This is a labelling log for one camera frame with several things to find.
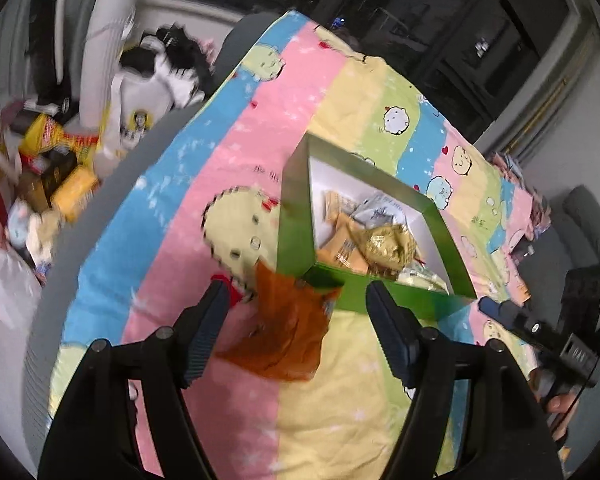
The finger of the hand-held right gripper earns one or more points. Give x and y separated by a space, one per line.
500 310

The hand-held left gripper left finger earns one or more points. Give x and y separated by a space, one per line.
207 340

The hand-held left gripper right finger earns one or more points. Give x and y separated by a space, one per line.
392 335

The orange snack packet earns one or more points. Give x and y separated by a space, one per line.
285 330

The gold foil snack packet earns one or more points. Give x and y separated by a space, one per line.
387 245

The yellow snack packet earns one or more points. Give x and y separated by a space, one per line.
342 255

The white silver snack packet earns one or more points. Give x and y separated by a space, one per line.
380 210

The beige snack packet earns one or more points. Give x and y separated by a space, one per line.
332 205

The green cardboard box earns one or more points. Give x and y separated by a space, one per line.
292 210

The person's right hand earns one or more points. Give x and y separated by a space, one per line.
562 410

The small yellow packet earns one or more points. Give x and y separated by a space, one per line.
523 292

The clear plastic jar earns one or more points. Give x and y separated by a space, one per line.
525 249

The grey sofa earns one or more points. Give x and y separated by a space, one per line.
580 210

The pile of patterned clothes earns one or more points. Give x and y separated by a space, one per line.
510 167

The grey upholstered bed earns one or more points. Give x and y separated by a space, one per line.
145 160

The white plastic bag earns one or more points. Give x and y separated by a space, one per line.
5 280

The striped cartoon printed blanket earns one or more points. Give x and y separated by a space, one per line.
330 110

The pile of snack packets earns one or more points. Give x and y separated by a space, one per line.
55 160

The pink patterned cloth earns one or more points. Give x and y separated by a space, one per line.
207 52

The black clothes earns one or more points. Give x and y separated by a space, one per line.
180 50

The tall white cloth roll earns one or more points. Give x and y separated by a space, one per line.
112 20

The dark window with frame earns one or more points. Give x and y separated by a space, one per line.
430 10

